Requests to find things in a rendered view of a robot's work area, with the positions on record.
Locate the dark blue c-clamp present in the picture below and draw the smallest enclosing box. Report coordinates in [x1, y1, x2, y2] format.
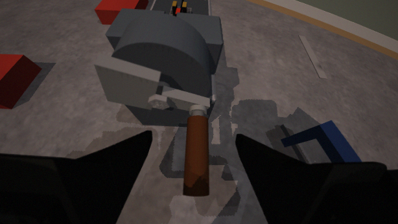
[280, 120, 362, 164]

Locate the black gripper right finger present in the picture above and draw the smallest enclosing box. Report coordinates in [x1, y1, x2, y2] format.
[235, 134, 387, 224]

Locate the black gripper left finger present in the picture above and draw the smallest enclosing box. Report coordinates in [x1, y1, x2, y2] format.
[0, 131, 153, 224]

